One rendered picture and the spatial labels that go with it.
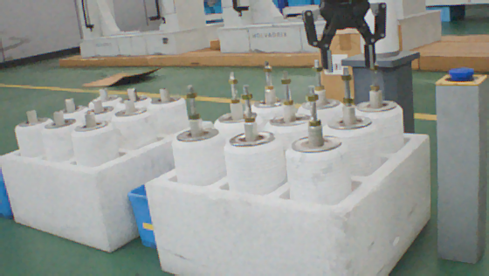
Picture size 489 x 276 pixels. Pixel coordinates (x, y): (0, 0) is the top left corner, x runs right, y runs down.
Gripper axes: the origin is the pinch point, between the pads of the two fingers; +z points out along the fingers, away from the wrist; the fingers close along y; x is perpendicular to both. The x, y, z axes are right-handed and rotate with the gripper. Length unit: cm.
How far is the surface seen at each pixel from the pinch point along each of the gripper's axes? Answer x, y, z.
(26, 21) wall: 640, -234, -15
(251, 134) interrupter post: -1.5, -17.5, 9.2
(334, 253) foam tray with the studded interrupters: -18.3, -9.6, 23.5
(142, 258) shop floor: 13, -41, 36
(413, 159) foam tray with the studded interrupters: 1.6, 11.4, 19.2
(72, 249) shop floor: 23, -57, 36
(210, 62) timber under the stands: 297, -10, 35
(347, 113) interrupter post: -0.6, -1.2, 8.3
